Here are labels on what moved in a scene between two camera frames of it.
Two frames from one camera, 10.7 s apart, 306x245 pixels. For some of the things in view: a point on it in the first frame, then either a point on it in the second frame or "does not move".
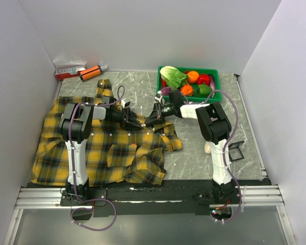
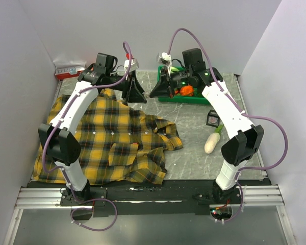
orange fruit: (186, 90) does not move
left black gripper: (129, 120) to (132, 91)
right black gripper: (157, 117) to (162, 89)
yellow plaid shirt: (116, 154) does not move
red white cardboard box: (65, 69) does not move
